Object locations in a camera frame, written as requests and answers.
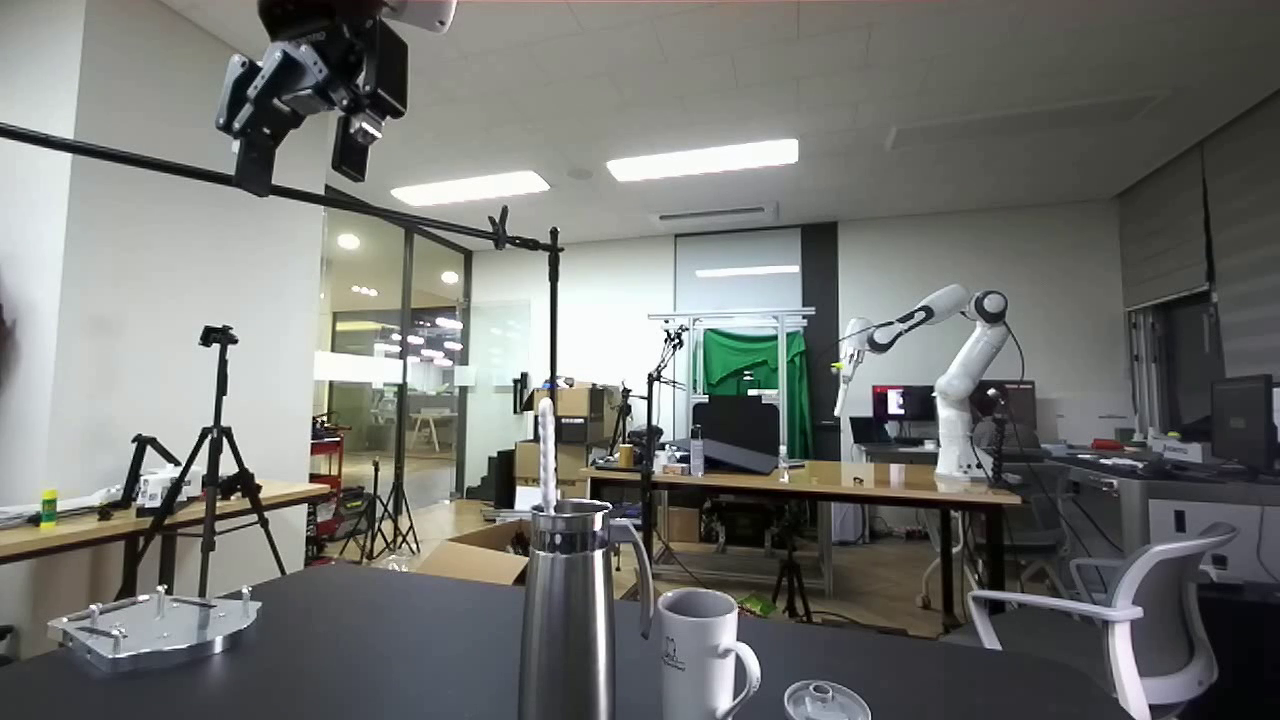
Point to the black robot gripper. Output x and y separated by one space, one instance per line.
322 58

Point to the white twisted stirring stick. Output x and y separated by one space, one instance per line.
544 456

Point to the stainless steel jug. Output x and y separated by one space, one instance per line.
566 643

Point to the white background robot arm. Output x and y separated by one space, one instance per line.
953 388

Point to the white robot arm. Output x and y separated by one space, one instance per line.
422 10

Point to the black vertical light stand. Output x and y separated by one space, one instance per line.
552 313

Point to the cardboard box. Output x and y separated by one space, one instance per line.
493 554

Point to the wooden side bench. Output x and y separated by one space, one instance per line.
126 526

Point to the green cloth backdrop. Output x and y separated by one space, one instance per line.
732 366

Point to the square glass dish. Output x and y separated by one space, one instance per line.
154 631

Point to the white ceramic mug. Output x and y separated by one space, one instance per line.
705 669

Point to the wooden office desk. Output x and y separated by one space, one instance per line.
906 484

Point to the computer monitor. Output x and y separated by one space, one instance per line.
901 402

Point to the clear glass lid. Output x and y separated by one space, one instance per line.
824 700

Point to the white office chair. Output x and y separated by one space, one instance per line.
1106 591

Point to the black camera tripod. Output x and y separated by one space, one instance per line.
215 461

